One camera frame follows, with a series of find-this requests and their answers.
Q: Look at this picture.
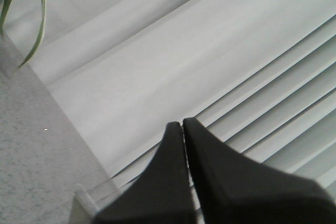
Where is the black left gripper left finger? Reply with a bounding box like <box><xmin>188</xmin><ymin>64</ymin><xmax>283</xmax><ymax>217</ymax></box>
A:
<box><xmin>92</xmin><ymin>122</ymin><xmax>197</xmax><ymax>224</ymax></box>

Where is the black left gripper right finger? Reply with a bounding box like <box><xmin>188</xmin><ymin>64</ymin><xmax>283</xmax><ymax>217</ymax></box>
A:
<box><xmin>183</xmin><ymin>118</ymin><xmax>335</xmax><ymax>223</ymax></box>

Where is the white pleated curtain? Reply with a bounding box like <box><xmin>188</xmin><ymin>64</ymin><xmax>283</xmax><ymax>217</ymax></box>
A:
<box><xmin>0</xmin><ymin>0</ymin><xmax>336</xmax><ymax>198</ymax></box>

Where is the green potted plant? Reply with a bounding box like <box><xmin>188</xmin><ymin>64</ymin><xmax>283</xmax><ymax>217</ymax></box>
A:
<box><xmin>0</xmin><ymin>0</ymin><xmax>109</xmax><ymax>69</ymax></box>

